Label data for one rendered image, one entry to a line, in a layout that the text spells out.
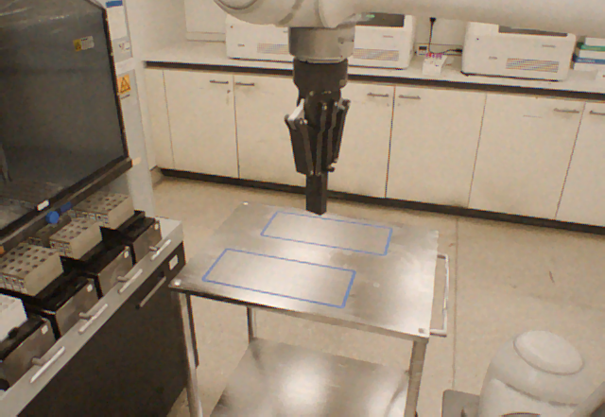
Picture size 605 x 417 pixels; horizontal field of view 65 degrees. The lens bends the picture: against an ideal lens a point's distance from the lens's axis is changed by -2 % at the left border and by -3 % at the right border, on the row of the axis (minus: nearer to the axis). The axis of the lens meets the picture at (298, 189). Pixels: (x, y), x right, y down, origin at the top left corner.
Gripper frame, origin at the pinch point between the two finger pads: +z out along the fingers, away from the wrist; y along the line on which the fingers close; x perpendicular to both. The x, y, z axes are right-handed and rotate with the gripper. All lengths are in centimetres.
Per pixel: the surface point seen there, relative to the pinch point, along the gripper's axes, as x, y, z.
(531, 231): 7, 231, 118
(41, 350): 51, -29, 44
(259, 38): 171, 167, 15
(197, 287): 35, 2, 37
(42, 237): 75, -14, 32
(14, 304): 55, -30, 33
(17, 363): 49, -35, 42
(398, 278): 1, 35, 37
